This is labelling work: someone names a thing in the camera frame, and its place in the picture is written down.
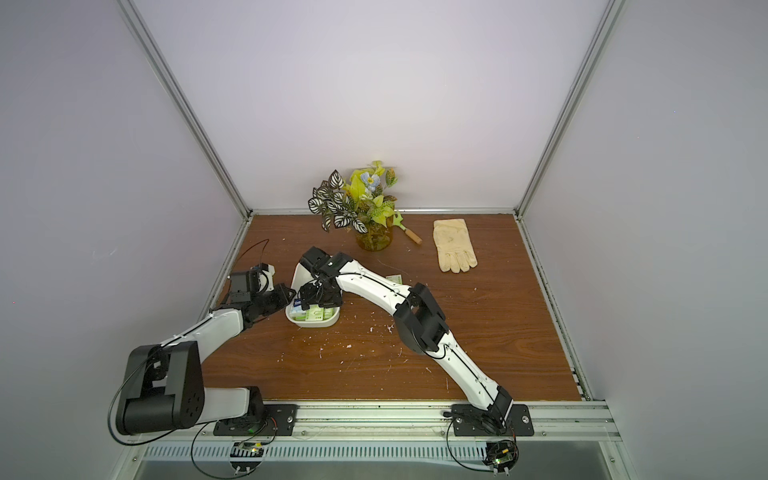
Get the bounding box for blue pink Tempo pack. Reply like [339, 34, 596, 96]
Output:
[289, 305, 307, 321]

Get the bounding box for right small circuit board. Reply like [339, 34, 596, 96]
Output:
[483, 439, 520, 475]

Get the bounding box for artificial plant in glass vase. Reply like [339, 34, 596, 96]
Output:
[307, 160, 398, 252]

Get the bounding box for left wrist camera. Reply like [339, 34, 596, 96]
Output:
[249, 263, 275, 295]

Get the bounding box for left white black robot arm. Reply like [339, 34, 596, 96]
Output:
[107, 263, 295, 446]

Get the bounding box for black cable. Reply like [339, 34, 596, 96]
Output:
[443, 413, 499, 473]
[107, 238, 280, 480]

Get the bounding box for left black cable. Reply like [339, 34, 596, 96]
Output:
[107, 238, 280, 480]

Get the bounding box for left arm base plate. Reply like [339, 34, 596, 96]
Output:
[213, 403, 298, 437]

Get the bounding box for wooden handled tool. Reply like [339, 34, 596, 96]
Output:
[393, 212, 423, 245]

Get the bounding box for white plastic storage box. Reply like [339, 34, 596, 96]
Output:
[285, 265, 341, 329]

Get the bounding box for left small circuit board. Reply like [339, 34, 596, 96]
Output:
[229, 441, 266, 478]

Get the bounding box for small circuit board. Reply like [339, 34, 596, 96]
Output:
[483, 439, 520, 475]
[229, 441, 266, 478]

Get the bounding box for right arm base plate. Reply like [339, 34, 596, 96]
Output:
[443, 404, 534, 437]

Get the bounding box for aluminium front rail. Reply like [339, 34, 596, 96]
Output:
[134, 398, 622, 445]

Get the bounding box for right black cable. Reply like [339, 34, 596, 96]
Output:
[443, 413, 499, 473]

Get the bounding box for cream work glove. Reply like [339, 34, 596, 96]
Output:
[433, 219, 478, 274]

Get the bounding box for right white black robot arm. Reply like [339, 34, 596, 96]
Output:
[299, 247, 514, 435]

